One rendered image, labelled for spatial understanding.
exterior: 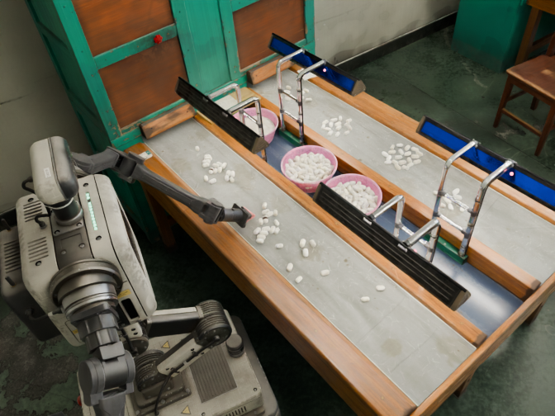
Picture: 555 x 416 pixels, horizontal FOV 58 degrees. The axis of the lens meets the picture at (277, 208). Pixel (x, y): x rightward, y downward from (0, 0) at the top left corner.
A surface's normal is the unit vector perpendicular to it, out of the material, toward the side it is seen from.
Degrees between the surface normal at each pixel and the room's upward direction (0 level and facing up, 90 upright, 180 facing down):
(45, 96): 90
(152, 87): 90
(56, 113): 90
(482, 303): 0
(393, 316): 0
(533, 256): 0
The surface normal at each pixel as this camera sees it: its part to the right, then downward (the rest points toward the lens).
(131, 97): 0.63, 0.53
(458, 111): -0.07, -0.68
